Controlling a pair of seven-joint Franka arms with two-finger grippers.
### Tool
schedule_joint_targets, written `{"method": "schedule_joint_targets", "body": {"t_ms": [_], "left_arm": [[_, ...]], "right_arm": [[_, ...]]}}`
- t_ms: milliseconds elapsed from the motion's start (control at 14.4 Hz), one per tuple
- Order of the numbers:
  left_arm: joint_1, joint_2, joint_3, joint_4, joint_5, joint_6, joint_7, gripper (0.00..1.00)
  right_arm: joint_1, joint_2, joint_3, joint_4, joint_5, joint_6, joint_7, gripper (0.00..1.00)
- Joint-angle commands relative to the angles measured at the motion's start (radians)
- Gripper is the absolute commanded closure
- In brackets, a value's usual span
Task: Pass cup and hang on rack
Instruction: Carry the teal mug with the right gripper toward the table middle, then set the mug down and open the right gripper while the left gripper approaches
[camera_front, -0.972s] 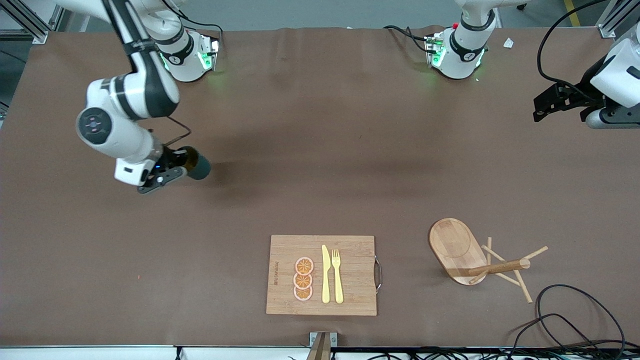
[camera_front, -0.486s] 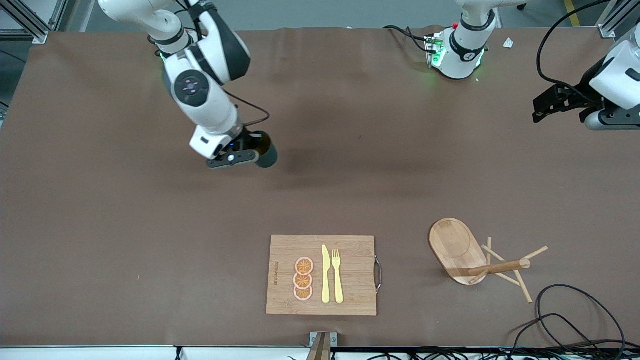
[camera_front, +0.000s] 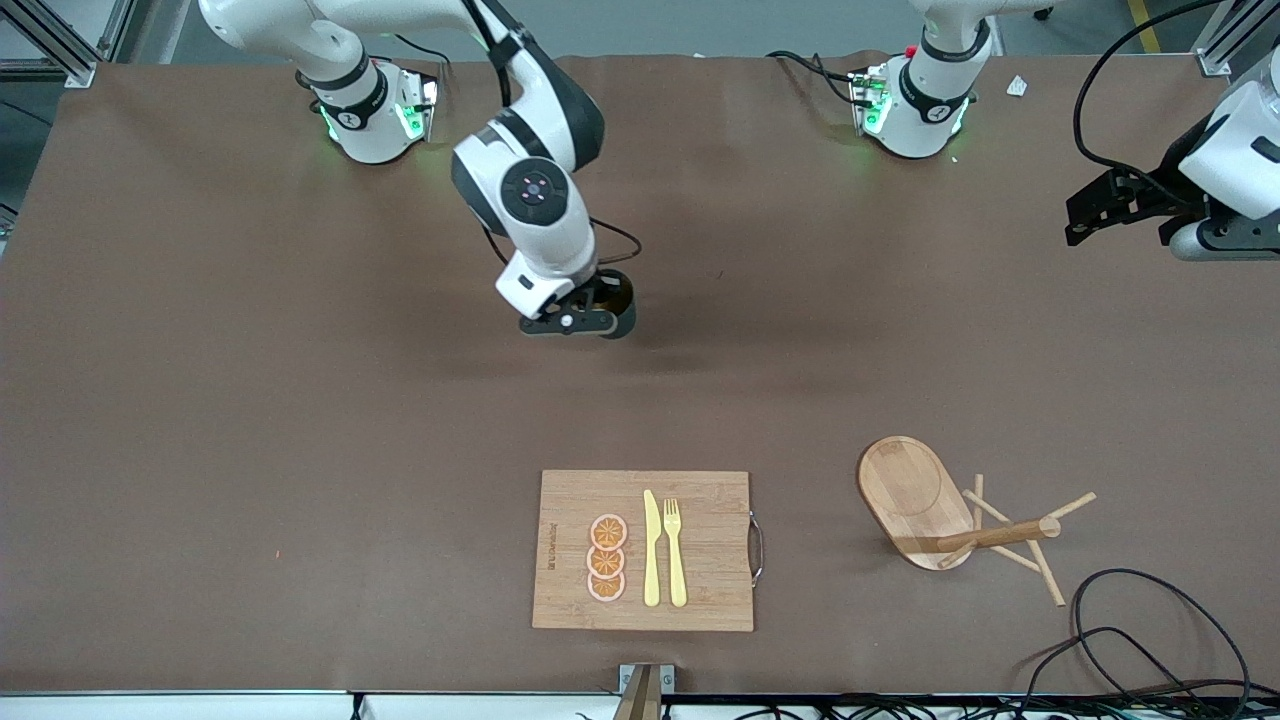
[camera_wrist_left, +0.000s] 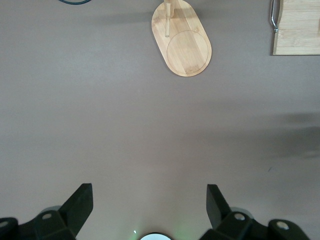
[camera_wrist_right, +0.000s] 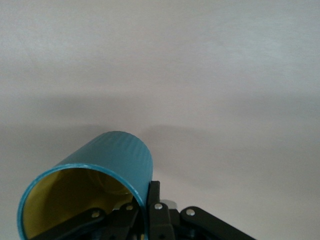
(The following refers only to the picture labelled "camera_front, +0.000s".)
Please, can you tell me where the bamboo cutting board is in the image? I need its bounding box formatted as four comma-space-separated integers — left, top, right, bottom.
531, 469, 766, 633

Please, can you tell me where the white table edge rail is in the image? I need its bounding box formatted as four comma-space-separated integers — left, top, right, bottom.
0, 688, 1280, 720

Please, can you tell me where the wooden cup rack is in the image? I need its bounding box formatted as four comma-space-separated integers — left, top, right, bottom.
857, 436, 1098, 608

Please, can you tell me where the black coiled cable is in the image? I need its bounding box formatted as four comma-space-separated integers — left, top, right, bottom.
1018, 568, 1253, 720

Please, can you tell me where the brown camera post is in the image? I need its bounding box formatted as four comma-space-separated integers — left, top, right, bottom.
612, 668, 663, 720

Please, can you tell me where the yellow plastic knife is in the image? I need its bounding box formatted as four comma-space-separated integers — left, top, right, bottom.
642, 489, 663, 608

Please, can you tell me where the aluminium frame post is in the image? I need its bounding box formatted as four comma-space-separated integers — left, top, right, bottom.
0, 0, 136, 89
1192, 0, 1280, 77

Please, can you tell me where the black arm base cable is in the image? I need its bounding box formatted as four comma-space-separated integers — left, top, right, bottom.
393, 33, 449, 111
766, 50, 863, 106

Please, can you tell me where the brown table cover mat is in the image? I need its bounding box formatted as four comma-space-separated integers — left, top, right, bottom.
0, 50, 1280, 696

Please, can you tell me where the black right arm base cable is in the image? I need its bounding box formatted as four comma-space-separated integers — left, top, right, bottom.
393, 33, 449, 111

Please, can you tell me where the grey metal bracket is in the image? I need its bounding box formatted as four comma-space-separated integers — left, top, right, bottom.
618, 663, 676, 697

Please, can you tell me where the dark teal cup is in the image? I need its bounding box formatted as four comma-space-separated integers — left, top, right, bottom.
595, 268, 638, 342

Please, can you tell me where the black left arm base cable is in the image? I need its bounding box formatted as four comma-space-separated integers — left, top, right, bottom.
766, 50, 863, 106

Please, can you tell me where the yellow plastic fork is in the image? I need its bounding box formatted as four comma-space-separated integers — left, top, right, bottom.
663, 498, 689, 609

